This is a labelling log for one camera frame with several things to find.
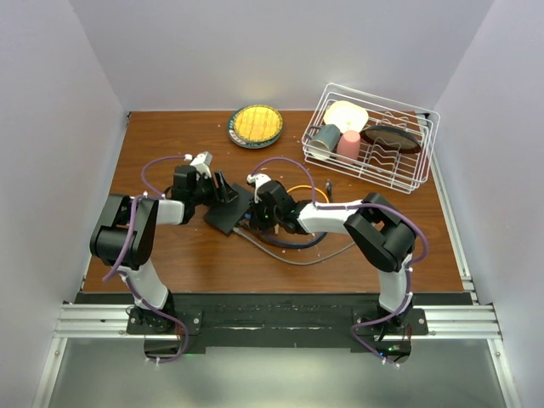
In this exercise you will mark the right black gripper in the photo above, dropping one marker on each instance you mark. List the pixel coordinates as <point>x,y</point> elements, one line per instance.
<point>257,223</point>

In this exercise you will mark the grey mug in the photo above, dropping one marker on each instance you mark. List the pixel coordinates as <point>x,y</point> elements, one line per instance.
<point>323,141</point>

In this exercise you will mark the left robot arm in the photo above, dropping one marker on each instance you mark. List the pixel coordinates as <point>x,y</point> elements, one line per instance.
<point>123,238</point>

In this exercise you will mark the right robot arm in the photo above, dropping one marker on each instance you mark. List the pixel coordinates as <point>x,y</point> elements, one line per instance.
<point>384,236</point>

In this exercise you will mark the yellow and green plate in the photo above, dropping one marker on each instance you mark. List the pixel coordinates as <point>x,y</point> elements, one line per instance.
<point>255,127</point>

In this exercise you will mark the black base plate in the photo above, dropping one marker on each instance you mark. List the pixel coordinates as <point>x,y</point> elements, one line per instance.
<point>196,322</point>

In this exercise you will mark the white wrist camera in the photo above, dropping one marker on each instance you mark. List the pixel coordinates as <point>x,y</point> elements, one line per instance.
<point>201,162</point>
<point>256,181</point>

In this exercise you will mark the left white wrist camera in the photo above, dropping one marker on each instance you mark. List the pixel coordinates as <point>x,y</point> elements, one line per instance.
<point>201,162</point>

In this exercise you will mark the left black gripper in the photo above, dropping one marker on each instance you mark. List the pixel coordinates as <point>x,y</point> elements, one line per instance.
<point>226,193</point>

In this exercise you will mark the black network switch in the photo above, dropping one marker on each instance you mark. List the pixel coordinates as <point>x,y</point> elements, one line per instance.
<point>224,217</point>

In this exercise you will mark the brown plate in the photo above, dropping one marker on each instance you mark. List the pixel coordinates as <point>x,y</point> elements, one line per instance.
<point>392,138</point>

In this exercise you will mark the pink cup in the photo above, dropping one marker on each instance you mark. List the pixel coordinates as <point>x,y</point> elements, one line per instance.
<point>348,147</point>

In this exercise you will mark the white bowl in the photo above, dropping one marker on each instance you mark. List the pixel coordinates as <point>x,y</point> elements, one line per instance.
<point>346,116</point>

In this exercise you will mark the white wire dish rack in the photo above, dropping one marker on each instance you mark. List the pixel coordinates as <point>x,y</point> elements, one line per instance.
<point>388,168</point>

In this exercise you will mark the aluminium frame rail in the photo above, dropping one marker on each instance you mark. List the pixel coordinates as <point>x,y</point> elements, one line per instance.
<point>461,363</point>

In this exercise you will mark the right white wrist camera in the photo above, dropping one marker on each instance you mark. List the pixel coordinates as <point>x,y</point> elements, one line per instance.
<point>256,181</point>

